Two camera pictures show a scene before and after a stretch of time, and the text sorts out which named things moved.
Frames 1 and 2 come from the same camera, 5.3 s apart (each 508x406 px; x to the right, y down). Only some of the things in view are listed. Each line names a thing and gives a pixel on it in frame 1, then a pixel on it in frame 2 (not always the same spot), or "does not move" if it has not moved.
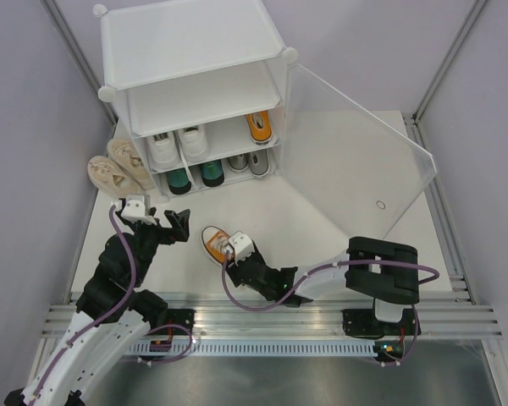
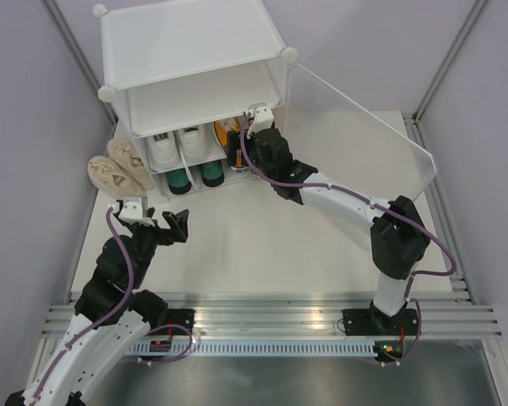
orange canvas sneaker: [215, 241] to [222, 127]
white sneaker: [163, 152] does not move
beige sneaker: [113, 179] does not move
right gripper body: [256, 256] to [263, 168]
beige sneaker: [124, 153] does not move
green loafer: [212, 173] does not move
